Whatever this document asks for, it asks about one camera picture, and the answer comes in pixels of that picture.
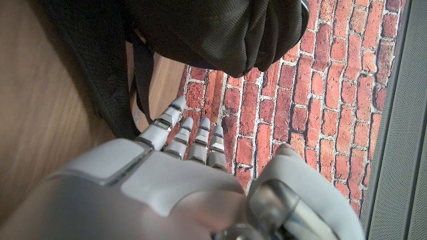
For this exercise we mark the grey perforated wall panel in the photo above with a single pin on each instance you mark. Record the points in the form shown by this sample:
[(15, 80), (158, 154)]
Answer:
[(400, 150)]

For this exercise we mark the red brick print backdrop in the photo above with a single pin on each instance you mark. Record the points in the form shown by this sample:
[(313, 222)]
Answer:
[(317, 100)]

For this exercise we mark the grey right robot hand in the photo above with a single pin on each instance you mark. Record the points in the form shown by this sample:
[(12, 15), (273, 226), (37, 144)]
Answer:
[(173, 186)]

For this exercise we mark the black backpack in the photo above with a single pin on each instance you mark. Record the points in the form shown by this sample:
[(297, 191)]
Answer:
[(217, 33)]

